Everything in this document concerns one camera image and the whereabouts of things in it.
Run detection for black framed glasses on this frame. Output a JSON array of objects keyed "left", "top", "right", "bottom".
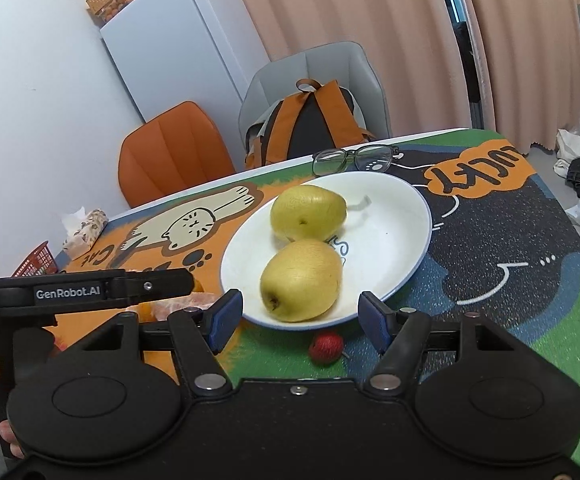
[{"left": 312, "top": 144, "right": 401, "bottom": 177}]

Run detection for white fridge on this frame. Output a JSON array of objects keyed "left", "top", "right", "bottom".
[{"left": 100, "top": 0, "right": 271, "bottom": 124}]

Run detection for red lychee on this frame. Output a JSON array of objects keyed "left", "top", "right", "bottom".
[{"left": 309, "top": 332, "right": 345, "bottom": 364}]

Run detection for white plate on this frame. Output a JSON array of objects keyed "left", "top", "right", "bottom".
[{"left": 220, "top": 171, "right": 431, "bottom": 330}]

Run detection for window frame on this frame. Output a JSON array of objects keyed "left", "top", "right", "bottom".
[{"left": 432, "top": 0, "right": 486, "bottom": 131}]

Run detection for pink curtain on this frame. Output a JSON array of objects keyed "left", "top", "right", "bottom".
[
  {"left": 457, "top": 0, "right": 580, "bottom": 147},
  {"left": 220, "top": 0, "right": 473, "bottom": 139}
]

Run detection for red plastic basket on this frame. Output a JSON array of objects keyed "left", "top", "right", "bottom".
[{"left": 10, "top": 241, "right": 57, "bottom": 279}]

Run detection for cartoon cat table mat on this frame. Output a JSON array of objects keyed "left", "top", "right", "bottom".
[{"left": 52, "top": 127, "right": 580, "bottom": 480}]

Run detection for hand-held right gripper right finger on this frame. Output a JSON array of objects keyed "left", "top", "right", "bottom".
[{"left": 357, "top": 290, "right": 533, "bottom": 395}]

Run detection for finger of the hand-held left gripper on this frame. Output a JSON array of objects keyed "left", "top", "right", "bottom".
[{"left": 110, "top": 269, "right": 194, "bottom": 302}]

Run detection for orange chair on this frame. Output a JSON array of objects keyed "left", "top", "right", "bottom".
[{"left": 118, "top": 101, "right": 236, "bottom": 208}]

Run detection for yellow pear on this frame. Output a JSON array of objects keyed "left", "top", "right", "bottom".
[
  {"left": 270, "top": 185, "right": 347, "bottom": 242},
  {"left": 260, "top": 240, "right": 343, "bottom": 323}
]

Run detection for patterned tissue pack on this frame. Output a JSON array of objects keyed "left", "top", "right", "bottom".
[{"left": 60, "top": 208, "right": 110, "bottom": 261}]

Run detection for grey chair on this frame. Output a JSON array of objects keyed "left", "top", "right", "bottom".
[{"left": 239, "top": 41, "right": 393, "bottom": 161}]

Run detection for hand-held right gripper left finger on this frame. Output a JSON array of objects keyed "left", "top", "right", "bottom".
[{"left": 70, "top": 290, "right": 245, "bottom": 397}]

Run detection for orange and black backpack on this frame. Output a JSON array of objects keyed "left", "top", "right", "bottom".
[{"left": 244, "top": 79, "right": 375, "bottom": 171}]

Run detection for large peeled pomelo segment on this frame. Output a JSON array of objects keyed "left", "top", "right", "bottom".
[{"left": 152, "top": 294, "right": 217, "bottom": 322}]

